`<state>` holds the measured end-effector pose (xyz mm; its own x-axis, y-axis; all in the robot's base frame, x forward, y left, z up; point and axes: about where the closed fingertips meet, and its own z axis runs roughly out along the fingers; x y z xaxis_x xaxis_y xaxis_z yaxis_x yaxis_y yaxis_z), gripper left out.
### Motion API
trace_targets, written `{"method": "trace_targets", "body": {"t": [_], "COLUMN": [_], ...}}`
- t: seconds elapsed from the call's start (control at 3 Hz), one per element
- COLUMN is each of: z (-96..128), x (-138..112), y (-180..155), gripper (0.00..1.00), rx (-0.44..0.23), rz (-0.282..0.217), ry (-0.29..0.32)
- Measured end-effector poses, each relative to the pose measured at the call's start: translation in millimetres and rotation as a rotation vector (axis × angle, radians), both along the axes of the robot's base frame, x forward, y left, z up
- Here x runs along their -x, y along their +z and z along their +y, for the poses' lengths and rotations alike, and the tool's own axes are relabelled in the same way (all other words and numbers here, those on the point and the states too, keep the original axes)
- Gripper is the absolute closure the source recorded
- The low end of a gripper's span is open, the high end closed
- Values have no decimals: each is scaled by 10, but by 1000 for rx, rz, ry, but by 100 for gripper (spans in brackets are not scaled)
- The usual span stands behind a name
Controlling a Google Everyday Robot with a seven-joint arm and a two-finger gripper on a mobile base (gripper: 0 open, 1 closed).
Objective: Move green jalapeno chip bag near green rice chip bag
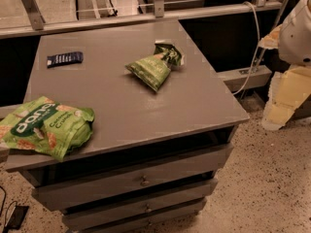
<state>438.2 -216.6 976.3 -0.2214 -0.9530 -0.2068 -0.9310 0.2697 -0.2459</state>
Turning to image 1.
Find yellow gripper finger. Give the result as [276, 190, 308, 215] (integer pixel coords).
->
[261, 65, 311, 131]
[259, 25, 281, 50]

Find green jalapeno chip bag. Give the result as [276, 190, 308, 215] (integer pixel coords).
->
[125, 41, 184, 92]

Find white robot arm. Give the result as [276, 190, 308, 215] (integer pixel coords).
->
[259, 0, 311, 131]

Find green rice chip bag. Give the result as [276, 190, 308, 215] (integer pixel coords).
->
[0, 96, 95, 161]

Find grey drawer cabinet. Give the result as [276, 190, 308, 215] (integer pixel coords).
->
[5, 21, 248, 233]

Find top drawer knob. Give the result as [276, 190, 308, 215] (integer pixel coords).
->
[140, 176, 150, 186]

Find drawer knob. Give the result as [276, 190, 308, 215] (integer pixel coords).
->
[140, 176, 150, 186]
[145, 204, 153, 213]

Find middle drawer knob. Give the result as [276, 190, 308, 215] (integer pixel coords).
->
[145, 204, 153, 213]

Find black device on floor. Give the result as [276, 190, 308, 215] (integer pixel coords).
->
[2, 206, 29, 233]

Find white cable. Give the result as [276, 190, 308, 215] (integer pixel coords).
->
[232, 1, 262, 96]

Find grey metal bracket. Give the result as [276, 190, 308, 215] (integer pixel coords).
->
[21, 0, 45, 30]

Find grey metal shelf rail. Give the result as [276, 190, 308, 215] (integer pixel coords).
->
[0, 0, 284, 39]

